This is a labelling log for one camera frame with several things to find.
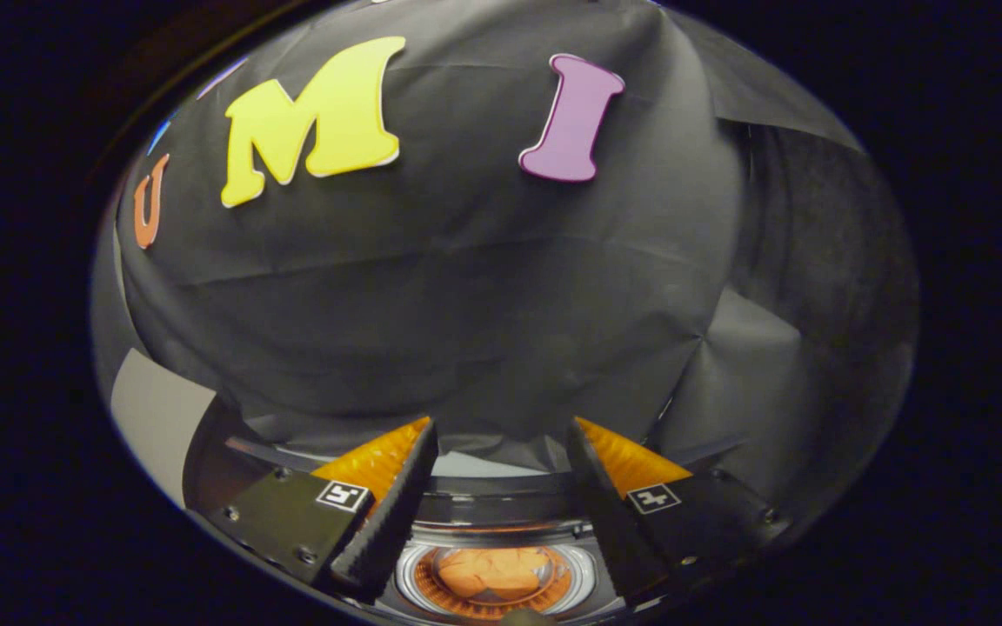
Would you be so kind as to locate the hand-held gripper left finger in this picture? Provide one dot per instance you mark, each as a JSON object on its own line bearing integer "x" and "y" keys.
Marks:
{"x": 384, "y": 522}

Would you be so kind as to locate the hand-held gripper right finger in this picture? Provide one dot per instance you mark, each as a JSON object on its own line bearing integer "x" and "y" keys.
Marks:
{"x": 618, "y": 522}

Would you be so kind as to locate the grey washing machine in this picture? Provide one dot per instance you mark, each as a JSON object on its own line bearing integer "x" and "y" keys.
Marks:
{"x": 501, "y": 513}

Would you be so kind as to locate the orange polo shirt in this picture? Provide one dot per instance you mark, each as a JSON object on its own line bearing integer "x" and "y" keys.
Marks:
{"x": 494, "y": 570}

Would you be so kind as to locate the grey cabinet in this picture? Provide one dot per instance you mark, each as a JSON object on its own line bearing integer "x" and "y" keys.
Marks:
{"x": 153, "y": 417}

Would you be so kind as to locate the black backdrop cloth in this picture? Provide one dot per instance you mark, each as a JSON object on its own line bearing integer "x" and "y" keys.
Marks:
{"x": 466, "y": 278}

